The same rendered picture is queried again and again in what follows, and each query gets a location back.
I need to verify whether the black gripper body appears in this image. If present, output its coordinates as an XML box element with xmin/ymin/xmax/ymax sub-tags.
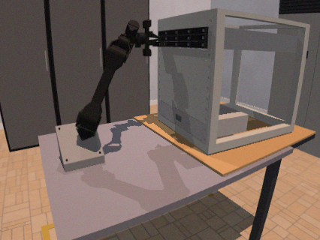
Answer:
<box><xmin>135</xmin><ymin>19</ymin><xmax>152</xmax><ymax>56</ymax></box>

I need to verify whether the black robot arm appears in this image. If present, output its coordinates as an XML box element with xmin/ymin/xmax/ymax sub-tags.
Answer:
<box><xmin>75</xmin><ymin>20</ymin><xmax>140</xmax><ymax>140</ymax></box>

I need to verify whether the grey open rack frame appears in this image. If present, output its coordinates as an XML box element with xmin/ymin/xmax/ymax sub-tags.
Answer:
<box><xmin>158</xmin><ymin>8</ymin><xmax>310</xmax><ymax>155</ymax></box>

